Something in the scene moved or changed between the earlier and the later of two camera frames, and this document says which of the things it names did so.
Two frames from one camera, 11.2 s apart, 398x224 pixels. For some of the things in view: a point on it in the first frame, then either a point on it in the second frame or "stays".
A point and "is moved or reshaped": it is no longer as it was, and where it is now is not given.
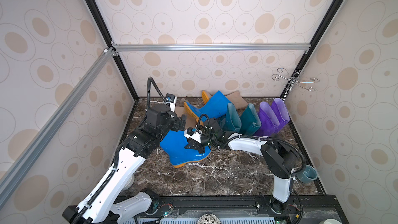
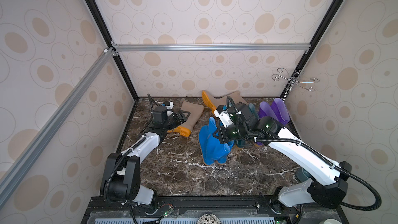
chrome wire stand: x=292 y=80 stays
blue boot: x=174 y=142 is moved or reshaped
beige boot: x=180 y=111 is moved or reshaped
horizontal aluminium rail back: x=304 y=47 stays
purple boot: x=282 y=113 stays
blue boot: x=214 y=107 is moved or reshaped
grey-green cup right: x=309 y=176 stays
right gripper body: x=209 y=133 → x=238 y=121
